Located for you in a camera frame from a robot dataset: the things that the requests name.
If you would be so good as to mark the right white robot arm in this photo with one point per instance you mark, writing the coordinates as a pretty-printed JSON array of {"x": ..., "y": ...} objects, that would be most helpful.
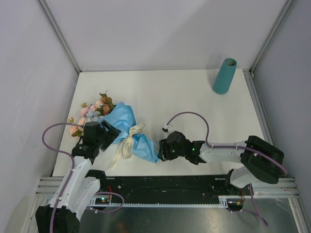
[{"x": 260, "y": 160}]

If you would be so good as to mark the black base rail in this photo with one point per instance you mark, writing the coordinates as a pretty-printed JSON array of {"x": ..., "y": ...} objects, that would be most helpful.
[{"x": 168, "y": 191}]

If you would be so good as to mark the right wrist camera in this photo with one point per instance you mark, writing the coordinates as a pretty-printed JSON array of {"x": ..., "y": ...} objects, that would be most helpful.
[{"x": 168, "y": 128}]

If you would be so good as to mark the artificial flower bunch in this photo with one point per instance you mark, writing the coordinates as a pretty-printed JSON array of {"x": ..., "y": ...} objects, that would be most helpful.
[{"x": 89, "y": 113}]

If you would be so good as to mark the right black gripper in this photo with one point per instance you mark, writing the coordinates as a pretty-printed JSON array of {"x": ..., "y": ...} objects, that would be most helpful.
[{"x": 164, "y": 154}]

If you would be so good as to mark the blue wrapping paper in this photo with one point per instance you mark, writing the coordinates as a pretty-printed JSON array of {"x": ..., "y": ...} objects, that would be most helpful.
[{"x": 122, "y": 117}]

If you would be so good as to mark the aluminium frame rails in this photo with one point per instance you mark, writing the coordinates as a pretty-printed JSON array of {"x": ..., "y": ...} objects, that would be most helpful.
[{"x": 300, "y": 215}]

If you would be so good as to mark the teal conical vase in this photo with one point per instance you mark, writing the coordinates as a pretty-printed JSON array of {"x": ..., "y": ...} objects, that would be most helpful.
[{"x": 225, "y": 76}]

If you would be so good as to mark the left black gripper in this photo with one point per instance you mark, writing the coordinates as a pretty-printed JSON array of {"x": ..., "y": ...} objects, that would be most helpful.
[{"x": 111, "y": 134}]

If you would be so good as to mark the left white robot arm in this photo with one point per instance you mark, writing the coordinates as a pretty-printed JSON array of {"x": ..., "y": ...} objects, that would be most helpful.
[{"x": 63, "y": 212}]

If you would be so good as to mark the cream printed ribbon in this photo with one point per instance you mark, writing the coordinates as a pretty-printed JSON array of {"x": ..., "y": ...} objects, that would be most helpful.
[{"x": 125, "y": 148}]

